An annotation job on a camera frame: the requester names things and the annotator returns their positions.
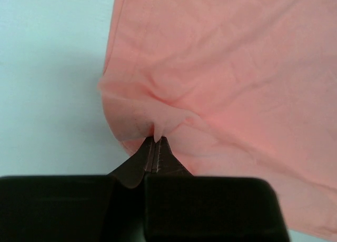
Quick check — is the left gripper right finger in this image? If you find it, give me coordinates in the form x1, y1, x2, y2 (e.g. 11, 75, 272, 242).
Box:
144, 138, 290, 241

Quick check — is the pink t-shirt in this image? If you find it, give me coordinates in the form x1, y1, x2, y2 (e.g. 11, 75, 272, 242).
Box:
98, 0, 336, 241

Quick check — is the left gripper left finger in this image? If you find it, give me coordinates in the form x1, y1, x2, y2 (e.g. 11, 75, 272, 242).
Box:
1, 137, 155, 241

